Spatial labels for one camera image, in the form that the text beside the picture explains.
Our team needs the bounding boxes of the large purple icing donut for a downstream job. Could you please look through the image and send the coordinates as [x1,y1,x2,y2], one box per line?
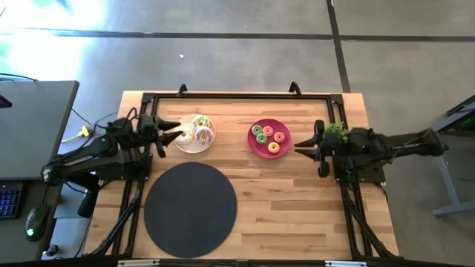
[194,126,215,146]

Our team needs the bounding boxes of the dark round woven mat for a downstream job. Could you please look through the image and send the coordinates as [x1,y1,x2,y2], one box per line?
[143,161,238,259]

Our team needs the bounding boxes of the black computer mouse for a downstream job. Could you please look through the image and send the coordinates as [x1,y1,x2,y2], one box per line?
[24,203,50,243]

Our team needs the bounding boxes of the large green icing donut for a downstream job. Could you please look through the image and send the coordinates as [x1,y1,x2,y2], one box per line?
[191,115,212,131]

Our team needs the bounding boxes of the grey side desk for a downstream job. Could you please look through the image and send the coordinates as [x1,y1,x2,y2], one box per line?
[0,79,81,182]

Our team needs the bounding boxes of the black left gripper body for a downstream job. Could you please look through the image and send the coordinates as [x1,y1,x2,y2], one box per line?
[139,113,167,159]

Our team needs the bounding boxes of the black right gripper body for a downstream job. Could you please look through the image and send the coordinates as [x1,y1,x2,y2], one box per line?
[313,119,337,179]

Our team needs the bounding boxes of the black backlit keyboard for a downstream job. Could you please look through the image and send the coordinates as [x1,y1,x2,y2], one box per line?
[0,181,24,220]

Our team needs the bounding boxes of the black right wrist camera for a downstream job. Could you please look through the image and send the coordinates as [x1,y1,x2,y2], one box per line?
[323,133,341,148]

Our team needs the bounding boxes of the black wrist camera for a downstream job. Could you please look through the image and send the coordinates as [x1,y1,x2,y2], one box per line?
[142,113,159,131]
[323,133,341,148]

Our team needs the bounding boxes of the black cylindrical object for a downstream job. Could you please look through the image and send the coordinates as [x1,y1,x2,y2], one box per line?
[76,184,100,219]

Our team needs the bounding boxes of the pinkish red round plate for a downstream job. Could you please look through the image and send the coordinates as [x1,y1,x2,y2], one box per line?
[247,118,292,160]

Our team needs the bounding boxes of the white round plate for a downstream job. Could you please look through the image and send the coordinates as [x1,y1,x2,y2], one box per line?
[174,114,216,154]

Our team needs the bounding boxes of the grey metal desk frame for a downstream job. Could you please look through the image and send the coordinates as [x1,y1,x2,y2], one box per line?
[432,94,475,218]

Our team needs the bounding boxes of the silver metal bracket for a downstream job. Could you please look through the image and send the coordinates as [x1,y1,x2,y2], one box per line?
[325,260,368,267]
[117,259,160,267]

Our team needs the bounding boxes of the large white icing donut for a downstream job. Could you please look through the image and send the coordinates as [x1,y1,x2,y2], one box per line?
[174,129,194,146]

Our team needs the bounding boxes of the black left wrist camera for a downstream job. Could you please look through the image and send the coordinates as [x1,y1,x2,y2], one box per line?
[142,113,159,131]

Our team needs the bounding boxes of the green plant in white pot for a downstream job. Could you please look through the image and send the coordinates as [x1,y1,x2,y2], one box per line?
[324,121,349,144]

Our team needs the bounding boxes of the black aluminium table frame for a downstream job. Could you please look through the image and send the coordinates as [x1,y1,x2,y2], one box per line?
[88,82,400,260]

